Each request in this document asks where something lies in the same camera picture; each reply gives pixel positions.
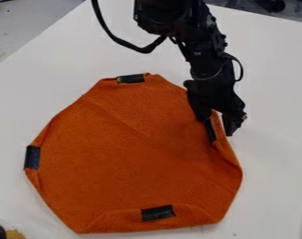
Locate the orange cloth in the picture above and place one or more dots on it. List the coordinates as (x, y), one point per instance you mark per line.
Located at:
(132, 155)

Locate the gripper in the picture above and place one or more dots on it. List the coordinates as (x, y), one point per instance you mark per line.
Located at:
(220, 95)

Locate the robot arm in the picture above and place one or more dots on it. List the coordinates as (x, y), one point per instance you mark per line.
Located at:
(186, 21)

